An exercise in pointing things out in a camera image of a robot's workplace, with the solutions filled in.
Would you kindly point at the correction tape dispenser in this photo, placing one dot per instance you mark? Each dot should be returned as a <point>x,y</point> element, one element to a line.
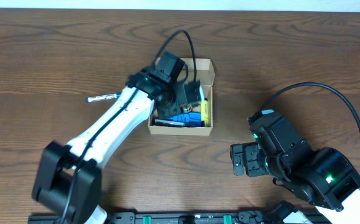
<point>186,108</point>

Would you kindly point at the black whiteboard marker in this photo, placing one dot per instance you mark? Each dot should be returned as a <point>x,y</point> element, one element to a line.
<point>176,124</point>

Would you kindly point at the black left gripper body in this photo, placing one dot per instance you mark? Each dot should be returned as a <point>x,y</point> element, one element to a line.
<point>193,92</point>

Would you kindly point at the yellow highlighter pen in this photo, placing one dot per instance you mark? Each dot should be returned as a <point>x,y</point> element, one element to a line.
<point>205,113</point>

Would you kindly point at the blue whiteboard marker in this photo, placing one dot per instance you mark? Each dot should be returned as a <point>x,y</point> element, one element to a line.
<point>102,97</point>

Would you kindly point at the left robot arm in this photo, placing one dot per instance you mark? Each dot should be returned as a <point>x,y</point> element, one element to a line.
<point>69,177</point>

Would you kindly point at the blue plastic block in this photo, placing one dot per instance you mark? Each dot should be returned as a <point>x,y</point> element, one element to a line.
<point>191,118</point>

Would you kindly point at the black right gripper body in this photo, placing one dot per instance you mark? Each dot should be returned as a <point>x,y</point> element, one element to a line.
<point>239,158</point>

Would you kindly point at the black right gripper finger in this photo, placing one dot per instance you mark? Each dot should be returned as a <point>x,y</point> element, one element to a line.
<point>238,166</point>
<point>237,150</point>

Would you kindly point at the cardboard box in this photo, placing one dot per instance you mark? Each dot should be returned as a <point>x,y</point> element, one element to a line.
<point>206,74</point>

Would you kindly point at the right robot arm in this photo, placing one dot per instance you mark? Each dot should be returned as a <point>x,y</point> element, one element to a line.
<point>324,178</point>

